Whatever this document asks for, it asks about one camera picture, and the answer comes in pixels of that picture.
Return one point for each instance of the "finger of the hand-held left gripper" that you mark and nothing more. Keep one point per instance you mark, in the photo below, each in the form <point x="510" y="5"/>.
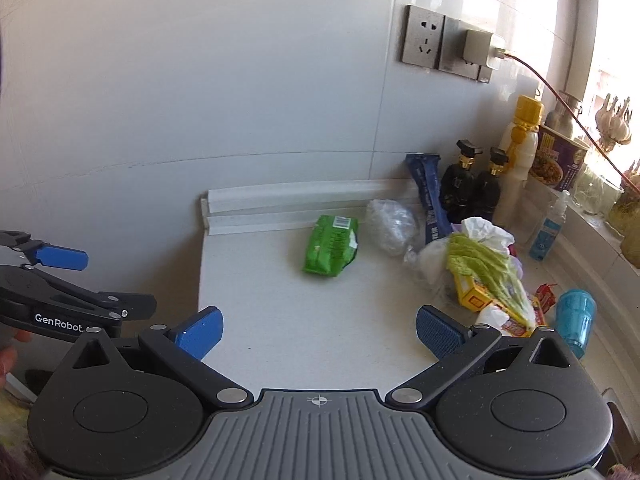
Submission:
<point x="75" y="296"/>
<point x="65" y="258"/>

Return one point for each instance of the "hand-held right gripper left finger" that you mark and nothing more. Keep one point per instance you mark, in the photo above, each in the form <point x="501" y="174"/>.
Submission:
<point x="200" y="334"/>

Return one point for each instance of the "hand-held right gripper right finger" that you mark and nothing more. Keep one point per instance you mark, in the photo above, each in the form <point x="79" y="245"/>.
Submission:
<point x="440" y="335"/>

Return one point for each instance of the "large napa cabbage leaf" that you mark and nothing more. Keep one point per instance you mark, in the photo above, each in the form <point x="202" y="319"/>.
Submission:
<point x="480" y="265"/>

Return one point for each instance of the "small red torn wrapper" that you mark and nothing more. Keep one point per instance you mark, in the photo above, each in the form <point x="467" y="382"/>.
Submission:
<point x="546" y="295"/>

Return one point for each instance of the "person's left hand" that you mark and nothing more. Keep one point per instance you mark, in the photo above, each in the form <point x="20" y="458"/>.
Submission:
<point x="6" y="362"/>

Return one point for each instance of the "yellow cardboard box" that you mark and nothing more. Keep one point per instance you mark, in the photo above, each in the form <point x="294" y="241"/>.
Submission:
<point x="472" y="297"/>

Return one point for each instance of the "white translucent plastic bag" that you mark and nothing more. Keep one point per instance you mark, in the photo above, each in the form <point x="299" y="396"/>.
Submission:
<point x="432" y="260"/>

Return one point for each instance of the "white crumpled tissue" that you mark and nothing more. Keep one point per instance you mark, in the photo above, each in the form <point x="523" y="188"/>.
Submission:
<point x="482" y="230"/>

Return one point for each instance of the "clear crumpled plastic bag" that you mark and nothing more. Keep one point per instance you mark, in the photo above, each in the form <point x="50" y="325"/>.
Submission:
<point x="392" y="225"/>

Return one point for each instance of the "blue plastic cup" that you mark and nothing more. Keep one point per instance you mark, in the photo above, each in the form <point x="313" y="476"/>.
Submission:
<point x="575" y="315"/>

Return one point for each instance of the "green snack packet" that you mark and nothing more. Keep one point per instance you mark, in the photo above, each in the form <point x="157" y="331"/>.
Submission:
<point x="330" y="245"/>

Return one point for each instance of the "clear spray bottle blue label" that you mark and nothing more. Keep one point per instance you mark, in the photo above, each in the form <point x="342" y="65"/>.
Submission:
<point x="547" y="235"/>

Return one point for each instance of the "blue snack packet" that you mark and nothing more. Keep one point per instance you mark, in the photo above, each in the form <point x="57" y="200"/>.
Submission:
<point x="427" y="185"/>

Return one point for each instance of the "dark bottle with black cap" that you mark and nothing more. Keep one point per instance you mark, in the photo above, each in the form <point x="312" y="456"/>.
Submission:
<point x="487" y="190"/>
<point x="457" y="185"/>

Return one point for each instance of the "white counter backsplash trim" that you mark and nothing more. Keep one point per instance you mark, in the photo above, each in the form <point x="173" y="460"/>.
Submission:
<point x="300" y="194"/>

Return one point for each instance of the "white bottle with yellow cap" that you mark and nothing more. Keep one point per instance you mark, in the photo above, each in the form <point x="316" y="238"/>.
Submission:
<point x="520" y="150"/>

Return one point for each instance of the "clear glass jar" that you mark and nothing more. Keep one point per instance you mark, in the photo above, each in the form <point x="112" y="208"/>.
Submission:
<point x="595" y="192"/>

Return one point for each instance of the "purple instant noodle cup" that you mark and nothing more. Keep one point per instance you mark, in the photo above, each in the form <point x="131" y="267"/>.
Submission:
<point x="557" y="160"/>

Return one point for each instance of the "bunch of garlic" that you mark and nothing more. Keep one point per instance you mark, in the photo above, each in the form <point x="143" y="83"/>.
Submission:
<point x="617" y="122"/>

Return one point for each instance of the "grey wall socket with charger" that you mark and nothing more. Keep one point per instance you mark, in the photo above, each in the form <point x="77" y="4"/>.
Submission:
<point x="452" y="50"/>

